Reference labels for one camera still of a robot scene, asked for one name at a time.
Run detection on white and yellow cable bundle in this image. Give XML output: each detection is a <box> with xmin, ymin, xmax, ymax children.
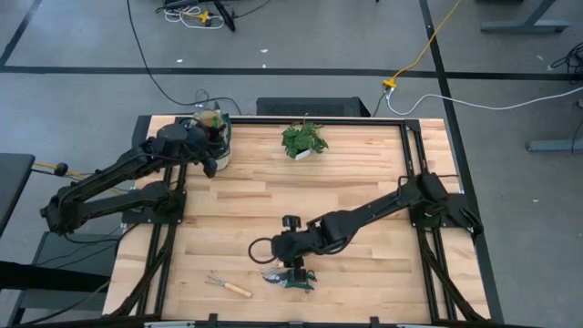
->
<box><xmin>156</xmin><ymin>0</ymin><xmax>225</xmax><ymax>32</ymax></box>

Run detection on green plant in white pot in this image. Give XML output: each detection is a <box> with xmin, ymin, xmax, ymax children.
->
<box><xmin>281</xmin><ymin>117</ymin><xmax>330</xmax><ymax>162</ymax></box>

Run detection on black computer case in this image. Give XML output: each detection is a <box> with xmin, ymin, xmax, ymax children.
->
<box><xmin>255</xmin><ymin>97</ymin><xmax>372</xmax><ymax>118</ymax></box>

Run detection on black floor cable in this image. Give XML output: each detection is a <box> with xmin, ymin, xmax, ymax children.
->
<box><xmin>126</xmin><ymin>0</ymin><xmax>243</xmax><ymax>116</ymax></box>

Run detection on black cable coil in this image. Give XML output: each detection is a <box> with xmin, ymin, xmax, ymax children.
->
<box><xmin>549</xmin><ymin>43</ymin><xmax>583</xmax><ymax>74</ymax></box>

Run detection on white floor cable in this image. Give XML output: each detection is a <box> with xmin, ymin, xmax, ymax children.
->
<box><xmin>385</xmin><ymin>85</ymin><xmax>583</xmax><ymax>117</ymax></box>

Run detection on wooden desk grey legs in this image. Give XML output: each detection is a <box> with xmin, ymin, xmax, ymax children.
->
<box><xmin>480</xmin><ymin>0</ymin><xmax>583</xmax><ymax>152</ymax></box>

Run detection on beige gardening bag green trim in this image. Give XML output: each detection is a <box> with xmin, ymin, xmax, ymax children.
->
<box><xmin>192</xmin><ymin>108</ymin><xmax>233</xmax><ymax>172</ymax></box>

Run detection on yellow hanging power cable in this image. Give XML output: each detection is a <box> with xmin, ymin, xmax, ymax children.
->
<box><xmin>381</xmin><ymin>0</ymin><xmax>465</xmax><ymax>90</ymax></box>

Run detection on black side table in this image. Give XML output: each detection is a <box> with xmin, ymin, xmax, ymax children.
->
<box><xmin>0</xmin><ymin>153</ymin><xmax>36</xmax><ymax>238</ymax></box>

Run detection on black tripod leg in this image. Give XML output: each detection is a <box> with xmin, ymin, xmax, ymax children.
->
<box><xmin>212</xmin><ymin>0</ymin><xmax>237</xmax><ymax>33</ymax></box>

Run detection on black aluminium table frame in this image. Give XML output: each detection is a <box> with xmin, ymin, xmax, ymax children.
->
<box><xmin>102</xmin><ymin>113</ymin><xmax>506</xmax><ymax>328</ymax></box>

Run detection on pruning shears green handles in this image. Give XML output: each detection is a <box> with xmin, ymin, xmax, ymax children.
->
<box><xmin>260</xmin><ymin>265</ymin><xmax>319</xmax><ymax>292</ymax></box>

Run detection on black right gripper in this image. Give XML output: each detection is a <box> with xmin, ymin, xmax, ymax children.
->
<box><xmin>271</xmin><ymin>230</ymin><xmax>318</xmax><ymax>284</ymax></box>

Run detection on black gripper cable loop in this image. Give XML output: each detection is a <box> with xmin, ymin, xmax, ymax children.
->
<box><xmin>248</xmin><ymin>236</ymin><xmax>280</xmax><ymax>265</ymax></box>

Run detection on hand rake wooden handle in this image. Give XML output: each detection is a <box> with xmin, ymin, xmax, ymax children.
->
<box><xmin>204</xmin><ymin>270</ymin><xmax>253</xmax><ymax>299</ymax></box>

